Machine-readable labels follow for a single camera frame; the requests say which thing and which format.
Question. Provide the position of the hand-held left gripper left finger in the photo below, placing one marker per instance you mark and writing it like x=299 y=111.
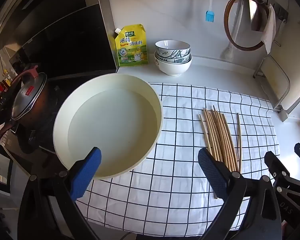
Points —
x=88 y=172

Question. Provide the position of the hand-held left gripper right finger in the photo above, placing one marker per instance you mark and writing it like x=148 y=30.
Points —
x=210 y=170

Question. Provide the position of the pile of wooden chopsticks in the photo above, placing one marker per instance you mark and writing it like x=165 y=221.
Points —
x=220 y=135

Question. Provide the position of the wooden chopstick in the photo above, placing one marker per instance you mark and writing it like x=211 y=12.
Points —
x=239 y=140

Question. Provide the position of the cream round pan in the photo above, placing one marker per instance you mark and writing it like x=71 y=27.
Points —
x=110 y=120

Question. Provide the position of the white grid-pattern cloth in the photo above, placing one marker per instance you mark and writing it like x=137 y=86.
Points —
x=180 y=135

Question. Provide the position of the black gas stove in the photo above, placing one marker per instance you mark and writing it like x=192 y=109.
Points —
x=47 y=135

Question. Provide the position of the white cutting board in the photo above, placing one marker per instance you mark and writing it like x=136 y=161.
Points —
x=275 y=80

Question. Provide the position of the dark cooking pot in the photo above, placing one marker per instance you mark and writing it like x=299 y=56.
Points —
x=37 y=110

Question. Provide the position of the white bowl with cartoon print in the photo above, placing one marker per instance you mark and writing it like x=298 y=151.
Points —
x=173 y=69

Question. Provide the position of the blue-patterned ceramic bowl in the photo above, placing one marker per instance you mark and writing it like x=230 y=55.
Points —
x=175 y=59
x=172 y=45

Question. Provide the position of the row of seasoning bottles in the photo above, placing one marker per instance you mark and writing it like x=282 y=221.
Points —
x=0 y=83

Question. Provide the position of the white hanging towel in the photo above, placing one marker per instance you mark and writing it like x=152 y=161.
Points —
x=268 y=30

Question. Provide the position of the yellow seasoning pouch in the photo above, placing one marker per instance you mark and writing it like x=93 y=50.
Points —
x=132 y=47

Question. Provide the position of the wooden-rimmed glass lid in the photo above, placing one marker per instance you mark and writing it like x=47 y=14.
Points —
x=240 y=30

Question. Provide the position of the blue silicone basting brush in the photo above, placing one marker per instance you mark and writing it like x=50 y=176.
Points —
x=210 y=16

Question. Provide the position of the range hood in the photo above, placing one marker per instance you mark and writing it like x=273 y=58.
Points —
x=40 y=5

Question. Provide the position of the wall hook rail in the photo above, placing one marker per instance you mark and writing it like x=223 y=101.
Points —
x=282 y=12

